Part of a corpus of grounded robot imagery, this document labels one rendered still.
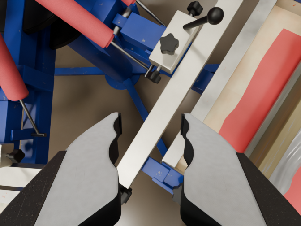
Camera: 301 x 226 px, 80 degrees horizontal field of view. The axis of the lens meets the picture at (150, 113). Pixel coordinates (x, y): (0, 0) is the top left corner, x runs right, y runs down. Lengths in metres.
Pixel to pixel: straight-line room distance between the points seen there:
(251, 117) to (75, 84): 1.50
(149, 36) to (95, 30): 0.13
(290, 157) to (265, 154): 0.13
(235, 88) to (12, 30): 0.66
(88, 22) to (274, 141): 0.47
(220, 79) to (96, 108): 1.28
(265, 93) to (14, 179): 0.69
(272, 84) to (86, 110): 1.41
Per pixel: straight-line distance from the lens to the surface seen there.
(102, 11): 0.54
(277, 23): 0.63
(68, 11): 0.48
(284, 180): 0.58
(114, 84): 1.59
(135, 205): 1.62
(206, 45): 0.46
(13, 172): 0.61
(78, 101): 1.72
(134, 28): 0.50
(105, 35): 0.48
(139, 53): 0.60
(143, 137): 0.43
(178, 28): 0.44
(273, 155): 0.44
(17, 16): 0.72
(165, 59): 0.41
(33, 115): 0.72
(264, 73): 0.57
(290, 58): 0.61
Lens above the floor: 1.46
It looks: 80 degrees down
